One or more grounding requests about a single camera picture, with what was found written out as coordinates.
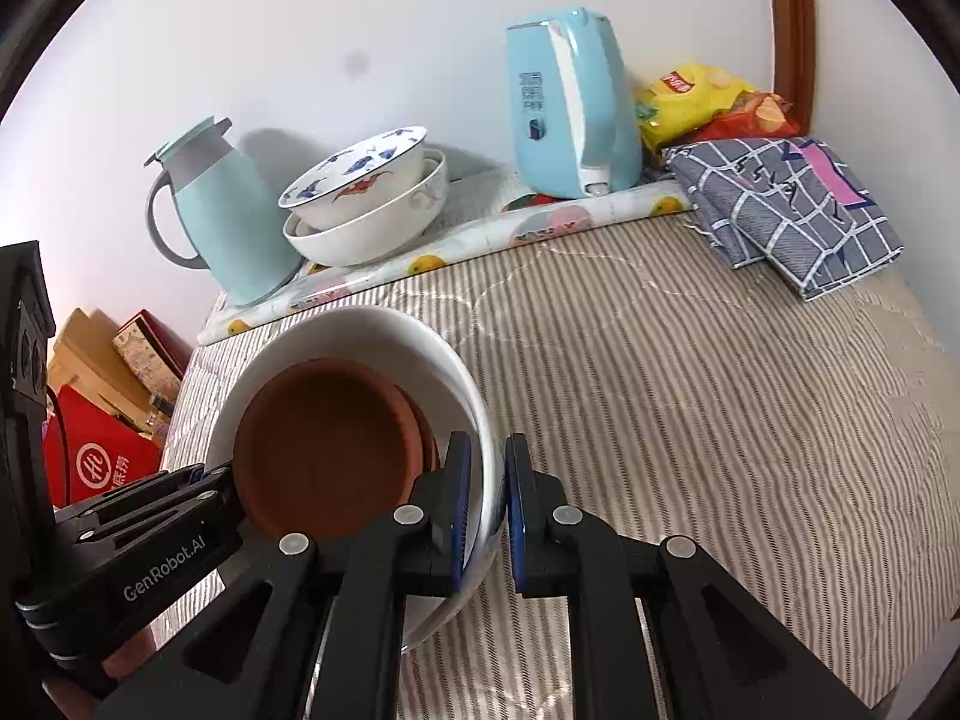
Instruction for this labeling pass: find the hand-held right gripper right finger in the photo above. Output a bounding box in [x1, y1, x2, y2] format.
[504, 433, 878, 720]

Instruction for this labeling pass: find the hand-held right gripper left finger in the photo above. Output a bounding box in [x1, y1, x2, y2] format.
[97, 431, 473, 720]

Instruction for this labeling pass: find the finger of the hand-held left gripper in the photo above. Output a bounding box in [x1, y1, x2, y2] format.
[71, 465, 245, 545]
[52, 463, 203, 522]

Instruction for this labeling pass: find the brown small bowl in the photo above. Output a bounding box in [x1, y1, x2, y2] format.
[232, 358, 425, 542]

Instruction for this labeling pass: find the white round bowl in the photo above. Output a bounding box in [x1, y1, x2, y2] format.
[204, 305, 506, 650]

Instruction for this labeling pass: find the patterned box with red side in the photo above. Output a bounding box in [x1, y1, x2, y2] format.
[112, 309, 192, 406]

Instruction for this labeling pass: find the brown cardboard box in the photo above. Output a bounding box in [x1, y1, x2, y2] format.
[49, 307, 162, 432]

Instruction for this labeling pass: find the striped quilt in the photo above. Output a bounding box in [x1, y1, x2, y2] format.
[150, 214, 960, 720]

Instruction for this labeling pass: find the fruit print table cover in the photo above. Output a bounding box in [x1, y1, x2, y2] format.
[196, 169, 695, 346]

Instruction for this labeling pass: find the light blue thermos jug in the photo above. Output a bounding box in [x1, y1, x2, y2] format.
[145, 116, 305, 306]

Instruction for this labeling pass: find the white bowl grey swirl pattern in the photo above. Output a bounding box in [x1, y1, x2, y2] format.
[283, 148, 449, 267]

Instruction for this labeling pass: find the blue flowered white bowl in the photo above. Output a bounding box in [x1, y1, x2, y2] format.
[278, 126, 428, 231]

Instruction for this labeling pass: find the light blue electric kettle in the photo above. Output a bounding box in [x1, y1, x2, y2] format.
[505, 7, 644, 200]

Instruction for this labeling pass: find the folded grey checkered cloth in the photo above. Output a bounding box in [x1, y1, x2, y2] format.
[664, 136, 905, 302]

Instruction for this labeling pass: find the yellow chip bag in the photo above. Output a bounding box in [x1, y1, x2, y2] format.
[634, 64, 758, 151]

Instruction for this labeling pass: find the red chip bag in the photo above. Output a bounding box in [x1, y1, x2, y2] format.
[705, 92, 802, 140]

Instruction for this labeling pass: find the black cable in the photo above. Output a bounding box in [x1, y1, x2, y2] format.
[45, 382, 72, 505]

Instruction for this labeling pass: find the wooden door frame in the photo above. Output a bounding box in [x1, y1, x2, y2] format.
[765, 0, 818, 137]

